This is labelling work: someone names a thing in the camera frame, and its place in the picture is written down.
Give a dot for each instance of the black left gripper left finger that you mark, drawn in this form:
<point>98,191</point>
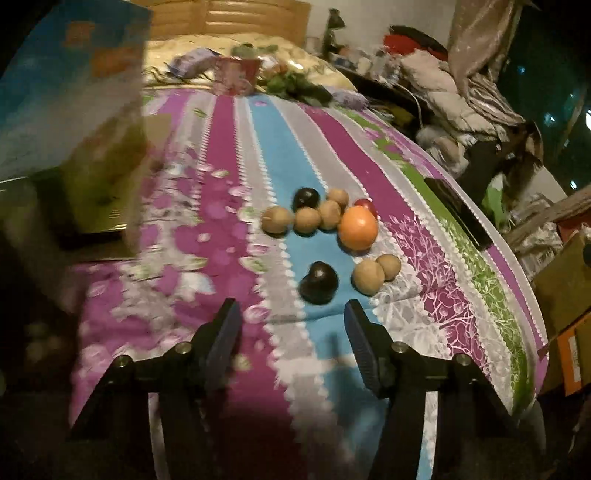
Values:
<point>111,438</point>

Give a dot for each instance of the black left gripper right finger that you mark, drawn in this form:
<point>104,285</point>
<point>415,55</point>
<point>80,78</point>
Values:
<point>476,437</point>

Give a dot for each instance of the brown round fruit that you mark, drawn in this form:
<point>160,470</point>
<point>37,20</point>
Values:
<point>276,220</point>
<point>391,265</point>
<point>368,277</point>
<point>307,220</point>
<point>331,214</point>
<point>340,196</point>

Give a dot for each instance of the large orange fruit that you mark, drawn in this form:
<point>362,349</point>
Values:
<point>358,229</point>

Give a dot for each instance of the cardboard boxes right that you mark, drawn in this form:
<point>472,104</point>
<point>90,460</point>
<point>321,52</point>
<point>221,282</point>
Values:
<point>563,292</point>

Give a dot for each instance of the black smartphone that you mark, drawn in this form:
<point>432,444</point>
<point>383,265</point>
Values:
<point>461,212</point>

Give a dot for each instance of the dark plum near fingers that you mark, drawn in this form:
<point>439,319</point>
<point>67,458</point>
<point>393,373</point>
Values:
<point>320,284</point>

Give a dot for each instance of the small red fruit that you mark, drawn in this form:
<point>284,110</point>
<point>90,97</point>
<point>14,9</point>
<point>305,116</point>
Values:
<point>367,204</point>

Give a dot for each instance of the striped floral bed sheet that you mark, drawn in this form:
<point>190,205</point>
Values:
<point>297,407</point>

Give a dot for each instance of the dark plum far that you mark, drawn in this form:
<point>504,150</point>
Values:
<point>305,197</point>

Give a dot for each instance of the blue cardboard box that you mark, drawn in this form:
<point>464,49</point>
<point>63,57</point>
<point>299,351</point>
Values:
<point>71,119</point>

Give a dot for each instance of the pile of clothes right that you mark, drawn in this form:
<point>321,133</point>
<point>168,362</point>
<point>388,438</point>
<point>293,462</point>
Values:
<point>460,118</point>

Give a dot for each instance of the purple cloth bundle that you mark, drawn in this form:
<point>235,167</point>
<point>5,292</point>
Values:
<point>349,99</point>

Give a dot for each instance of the pink gift box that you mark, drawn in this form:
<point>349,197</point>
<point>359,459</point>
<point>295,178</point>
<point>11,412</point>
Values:
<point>235,76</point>

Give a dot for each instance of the cream quilt blanket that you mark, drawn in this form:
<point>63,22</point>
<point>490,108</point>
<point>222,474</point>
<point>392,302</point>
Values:
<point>276,52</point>

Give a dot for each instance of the green leafy plant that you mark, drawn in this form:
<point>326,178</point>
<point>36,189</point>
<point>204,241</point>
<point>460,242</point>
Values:
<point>295,86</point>

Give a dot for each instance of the wooden headboard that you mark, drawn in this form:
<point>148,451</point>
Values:
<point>284,18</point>

